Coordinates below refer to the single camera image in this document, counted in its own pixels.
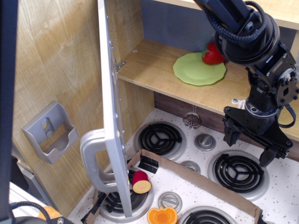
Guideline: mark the grey stove knob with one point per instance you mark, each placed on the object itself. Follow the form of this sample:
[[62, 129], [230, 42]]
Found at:
[[170, 199], [191, 166], [205, 142]]

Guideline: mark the grey toy microwave door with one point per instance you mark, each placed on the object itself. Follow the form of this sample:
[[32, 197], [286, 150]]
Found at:
[[110, 137]]

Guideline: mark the brown cardboard barrier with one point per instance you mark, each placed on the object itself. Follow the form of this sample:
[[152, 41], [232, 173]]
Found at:
[[149, 161]]

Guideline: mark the red toy fruit half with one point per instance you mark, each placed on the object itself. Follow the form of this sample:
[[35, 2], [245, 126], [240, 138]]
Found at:
[[141, 183]]

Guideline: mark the orange toy near cable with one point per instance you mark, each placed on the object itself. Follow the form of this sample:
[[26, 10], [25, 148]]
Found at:
[[51, 212]]

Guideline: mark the stove burner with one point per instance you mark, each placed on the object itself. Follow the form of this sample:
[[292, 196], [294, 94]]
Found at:
[[162, 138], [112, 210], [206, 215], [239, 172]]

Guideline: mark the red toy strawberry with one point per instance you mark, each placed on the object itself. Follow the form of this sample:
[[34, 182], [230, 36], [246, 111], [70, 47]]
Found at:
[[211, 55]]

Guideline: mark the back left stove burner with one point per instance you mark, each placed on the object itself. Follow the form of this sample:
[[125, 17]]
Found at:
[[162, 138]]

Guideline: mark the back right stove burner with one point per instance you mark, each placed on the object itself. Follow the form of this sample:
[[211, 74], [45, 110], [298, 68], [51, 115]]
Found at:
[[239, 172]]

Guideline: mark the white door latch clip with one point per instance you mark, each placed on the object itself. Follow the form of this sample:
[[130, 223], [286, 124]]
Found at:
[[240, 104]]

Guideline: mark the grey wall phone holder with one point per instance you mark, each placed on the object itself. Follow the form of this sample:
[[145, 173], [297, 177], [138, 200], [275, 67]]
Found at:
[[45, 125]]

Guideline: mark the back grey stove knob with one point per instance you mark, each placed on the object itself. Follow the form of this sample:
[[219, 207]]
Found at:
[[205, 142]]

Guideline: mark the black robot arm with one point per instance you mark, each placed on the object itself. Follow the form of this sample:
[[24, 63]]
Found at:
[[247, 36]]

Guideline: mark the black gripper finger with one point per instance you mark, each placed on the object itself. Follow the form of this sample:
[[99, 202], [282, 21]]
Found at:
[[232, 134], [269, 154]]

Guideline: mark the green toy plate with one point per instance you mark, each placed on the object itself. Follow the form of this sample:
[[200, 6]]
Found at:
[[191, 69]]

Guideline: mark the middle grey stove knob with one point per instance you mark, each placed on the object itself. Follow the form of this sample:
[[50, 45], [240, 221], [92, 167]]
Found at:
[[191, 166]]

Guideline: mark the front right stove burner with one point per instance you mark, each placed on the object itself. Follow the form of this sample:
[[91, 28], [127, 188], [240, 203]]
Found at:
[[206, 215]]

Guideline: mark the orange toy pumpkin half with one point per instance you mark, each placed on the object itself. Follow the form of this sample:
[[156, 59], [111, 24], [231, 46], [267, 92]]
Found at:
[[162, 215]]

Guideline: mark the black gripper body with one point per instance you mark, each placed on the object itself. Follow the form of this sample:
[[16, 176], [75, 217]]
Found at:
[[263, 130]]

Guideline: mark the front grey stove knob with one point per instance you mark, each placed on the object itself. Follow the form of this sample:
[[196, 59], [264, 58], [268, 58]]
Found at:
[[170, 199]]

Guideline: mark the front left stove burner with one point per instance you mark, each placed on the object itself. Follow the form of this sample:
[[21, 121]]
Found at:
[[112, 210]]

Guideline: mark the hanging silver skimmer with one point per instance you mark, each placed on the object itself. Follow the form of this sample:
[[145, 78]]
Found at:
[[192, 120]]

